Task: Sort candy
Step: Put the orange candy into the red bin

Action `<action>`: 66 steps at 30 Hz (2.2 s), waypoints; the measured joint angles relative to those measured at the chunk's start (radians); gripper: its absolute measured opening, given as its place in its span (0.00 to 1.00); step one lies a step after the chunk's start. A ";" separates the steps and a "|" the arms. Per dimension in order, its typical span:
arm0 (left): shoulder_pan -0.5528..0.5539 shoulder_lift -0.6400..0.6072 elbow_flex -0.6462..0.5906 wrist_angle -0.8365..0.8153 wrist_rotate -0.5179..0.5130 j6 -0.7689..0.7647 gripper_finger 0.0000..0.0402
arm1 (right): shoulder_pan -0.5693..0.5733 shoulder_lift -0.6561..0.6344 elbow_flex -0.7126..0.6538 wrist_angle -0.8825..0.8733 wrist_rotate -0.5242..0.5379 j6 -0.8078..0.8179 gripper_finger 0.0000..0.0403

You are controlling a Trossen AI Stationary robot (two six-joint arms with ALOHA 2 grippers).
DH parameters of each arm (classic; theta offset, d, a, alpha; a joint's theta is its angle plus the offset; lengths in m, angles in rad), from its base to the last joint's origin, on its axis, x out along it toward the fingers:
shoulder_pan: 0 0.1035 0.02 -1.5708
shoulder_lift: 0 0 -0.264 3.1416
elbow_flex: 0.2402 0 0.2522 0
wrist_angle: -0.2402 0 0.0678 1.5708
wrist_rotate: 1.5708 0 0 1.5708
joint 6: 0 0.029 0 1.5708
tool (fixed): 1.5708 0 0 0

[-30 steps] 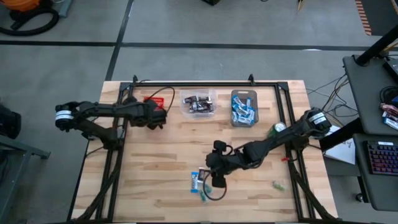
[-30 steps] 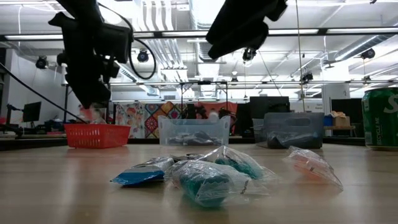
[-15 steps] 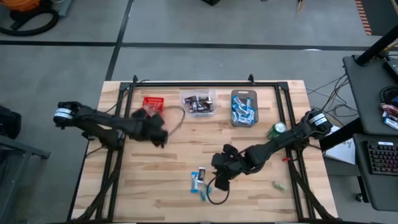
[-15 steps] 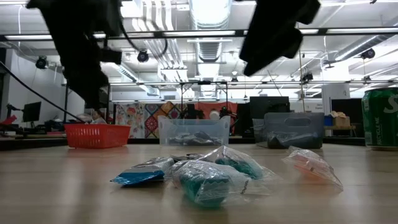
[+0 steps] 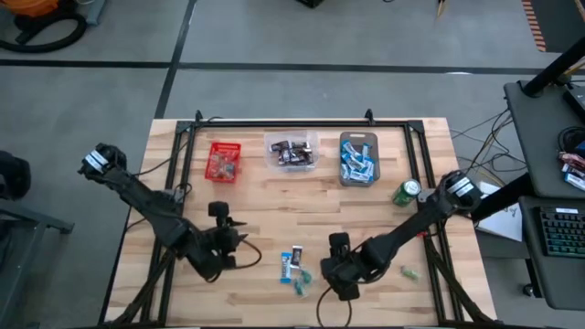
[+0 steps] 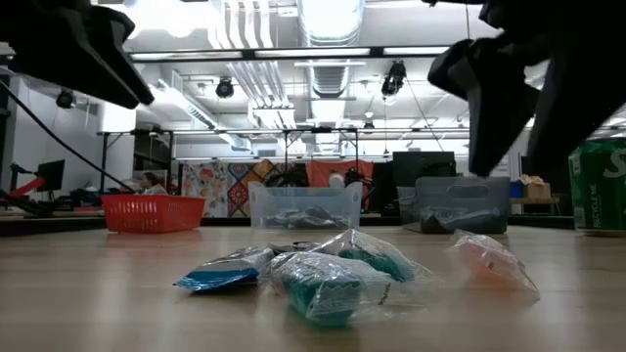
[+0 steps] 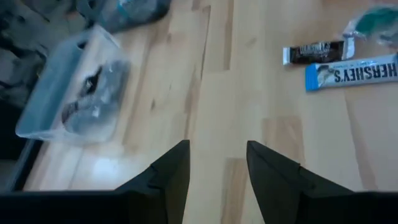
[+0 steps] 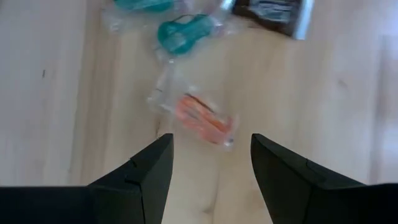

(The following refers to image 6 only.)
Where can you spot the black metal truss frame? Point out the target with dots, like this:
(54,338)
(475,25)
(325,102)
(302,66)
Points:
(318,129)

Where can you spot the pale red candy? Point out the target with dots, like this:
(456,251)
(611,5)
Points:
(489,266)

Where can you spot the wooden shelf board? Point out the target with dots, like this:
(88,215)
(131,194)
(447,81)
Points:
(533,200)

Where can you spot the red angled bar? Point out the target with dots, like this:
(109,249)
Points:
(29,186)

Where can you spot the red plastic basket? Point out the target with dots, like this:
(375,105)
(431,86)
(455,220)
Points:
(151,212)

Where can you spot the silver ventilation duct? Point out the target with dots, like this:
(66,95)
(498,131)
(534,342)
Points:
(328,80)

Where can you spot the blue white candy bar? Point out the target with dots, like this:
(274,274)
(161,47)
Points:
(220,275)
(477,217)
(435,222)

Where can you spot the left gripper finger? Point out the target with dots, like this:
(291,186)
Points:
(107,68)

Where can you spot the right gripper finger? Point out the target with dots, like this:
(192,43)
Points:
(499,122)
(577,107)

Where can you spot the orange cloth backdrop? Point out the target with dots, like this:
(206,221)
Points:
(320,171)

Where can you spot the grey plastic bin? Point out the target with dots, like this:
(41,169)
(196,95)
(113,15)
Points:
(462,195)

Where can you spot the cardboard box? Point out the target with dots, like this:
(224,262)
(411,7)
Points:
(535,188)

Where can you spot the colourful patterned quilt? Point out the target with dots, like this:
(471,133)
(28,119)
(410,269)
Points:
(235,186)

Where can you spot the person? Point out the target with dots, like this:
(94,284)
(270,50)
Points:
(149,183)

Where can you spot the small black monitor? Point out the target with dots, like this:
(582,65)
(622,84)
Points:
(49,175)

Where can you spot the green soda can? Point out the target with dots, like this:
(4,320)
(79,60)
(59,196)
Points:
(599,195)

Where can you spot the teal wrapped candy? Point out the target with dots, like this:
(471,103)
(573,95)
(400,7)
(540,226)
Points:
(376,259)
(318,293)

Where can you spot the blue box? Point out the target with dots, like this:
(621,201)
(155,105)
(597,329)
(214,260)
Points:
(516,189)

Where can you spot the clear plastic bin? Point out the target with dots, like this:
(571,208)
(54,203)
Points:
(303,195)

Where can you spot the dark brown candy bar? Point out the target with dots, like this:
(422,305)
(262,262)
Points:
(332,220)
(283,220)
(307,216)
(293,247)

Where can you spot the black screen panel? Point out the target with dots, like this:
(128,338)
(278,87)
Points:
(560,195)

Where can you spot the black ceiling spotlight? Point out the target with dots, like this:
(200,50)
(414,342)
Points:
(65,98)
(393,78)
(225,88)

